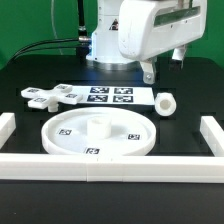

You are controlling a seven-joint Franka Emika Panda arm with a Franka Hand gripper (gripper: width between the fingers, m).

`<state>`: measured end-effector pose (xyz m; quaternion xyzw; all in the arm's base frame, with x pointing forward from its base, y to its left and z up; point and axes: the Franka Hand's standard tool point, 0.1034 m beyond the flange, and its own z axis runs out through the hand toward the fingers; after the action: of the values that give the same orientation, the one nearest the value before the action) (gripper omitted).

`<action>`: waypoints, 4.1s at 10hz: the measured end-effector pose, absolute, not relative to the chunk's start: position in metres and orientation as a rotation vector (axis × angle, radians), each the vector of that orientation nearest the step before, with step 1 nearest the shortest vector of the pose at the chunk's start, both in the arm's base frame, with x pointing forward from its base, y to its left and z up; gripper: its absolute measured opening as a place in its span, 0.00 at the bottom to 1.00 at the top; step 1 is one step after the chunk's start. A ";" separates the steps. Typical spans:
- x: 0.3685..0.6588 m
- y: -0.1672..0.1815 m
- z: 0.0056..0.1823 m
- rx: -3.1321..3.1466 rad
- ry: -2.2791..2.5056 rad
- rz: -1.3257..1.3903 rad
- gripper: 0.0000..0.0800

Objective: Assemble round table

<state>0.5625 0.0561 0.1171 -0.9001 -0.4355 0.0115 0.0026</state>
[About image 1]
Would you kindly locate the white left fence bar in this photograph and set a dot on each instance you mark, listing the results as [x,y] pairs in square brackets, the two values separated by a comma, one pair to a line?
[7,127]

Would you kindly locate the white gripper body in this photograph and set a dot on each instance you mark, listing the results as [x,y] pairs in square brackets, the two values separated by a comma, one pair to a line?
[148,28]

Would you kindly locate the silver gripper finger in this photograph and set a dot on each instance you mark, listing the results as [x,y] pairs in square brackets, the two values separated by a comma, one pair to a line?
[149,70]
[178,56]

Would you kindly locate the white front fence bar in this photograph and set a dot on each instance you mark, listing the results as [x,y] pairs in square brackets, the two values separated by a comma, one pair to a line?
[120,169]

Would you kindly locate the white fence bar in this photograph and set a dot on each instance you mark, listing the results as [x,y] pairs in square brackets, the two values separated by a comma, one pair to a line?
[213,134]
[7,127]
[120,169]

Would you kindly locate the white round table top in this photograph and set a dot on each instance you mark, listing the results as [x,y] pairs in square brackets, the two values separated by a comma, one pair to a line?
[100,131]

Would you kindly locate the white cross-shaped table base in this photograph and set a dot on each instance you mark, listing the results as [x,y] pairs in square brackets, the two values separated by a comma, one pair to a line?
[50,99]

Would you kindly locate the black upright cable connector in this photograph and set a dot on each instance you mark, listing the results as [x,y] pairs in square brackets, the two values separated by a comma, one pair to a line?
[82,49]

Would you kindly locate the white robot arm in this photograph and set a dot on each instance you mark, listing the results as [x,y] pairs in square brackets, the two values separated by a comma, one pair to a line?
[104,49]

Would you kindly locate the white right fence bar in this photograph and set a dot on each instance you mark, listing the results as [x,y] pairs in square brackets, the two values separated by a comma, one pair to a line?
[213,134]

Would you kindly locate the white marker sheet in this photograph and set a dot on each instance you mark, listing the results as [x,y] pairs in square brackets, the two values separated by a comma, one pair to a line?
[112,95]

